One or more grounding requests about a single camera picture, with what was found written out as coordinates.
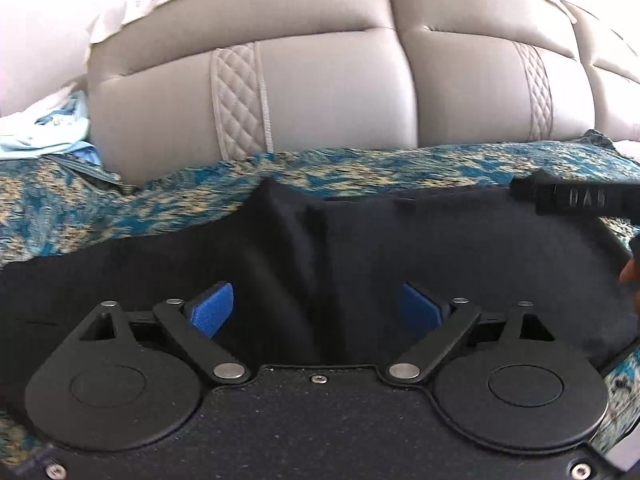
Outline black pants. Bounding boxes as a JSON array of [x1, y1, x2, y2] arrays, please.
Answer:
[[1, 180, 637, 404]]

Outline right hand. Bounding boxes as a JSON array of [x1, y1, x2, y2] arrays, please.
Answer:
[[620, 259, 640, 315]]

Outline blue paisley sofa throw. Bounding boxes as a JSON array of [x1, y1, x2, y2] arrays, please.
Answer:
[[1, 131, 639, 465]]

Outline light blue folded clothes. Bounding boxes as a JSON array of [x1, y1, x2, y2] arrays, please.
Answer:
[[1, 86, 122, 184]]

